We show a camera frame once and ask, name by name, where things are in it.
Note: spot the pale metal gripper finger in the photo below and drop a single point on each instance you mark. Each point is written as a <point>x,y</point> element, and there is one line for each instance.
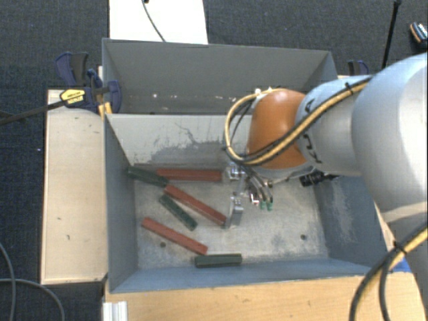
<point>239,214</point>
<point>230,212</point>

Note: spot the red-brown flat block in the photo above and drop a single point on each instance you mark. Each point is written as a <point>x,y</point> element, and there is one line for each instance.
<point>174,235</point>
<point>195,205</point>
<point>189,175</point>

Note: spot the grey metal bin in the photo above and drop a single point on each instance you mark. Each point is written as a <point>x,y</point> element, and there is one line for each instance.
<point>267,239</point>

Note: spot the dark green flat block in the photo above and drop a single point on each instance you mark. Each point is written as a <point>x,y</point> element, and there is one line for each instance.
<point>147,176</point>
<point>218,260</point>
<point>178,212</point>

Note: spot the pale wood flat board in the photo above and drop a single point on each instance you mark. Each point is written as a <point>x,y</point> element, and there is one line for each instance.
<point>73,196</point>

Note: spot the black cylinder on white bracket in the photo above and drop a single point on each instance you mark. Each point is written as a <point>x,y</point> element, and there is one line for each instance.
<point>312,179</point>

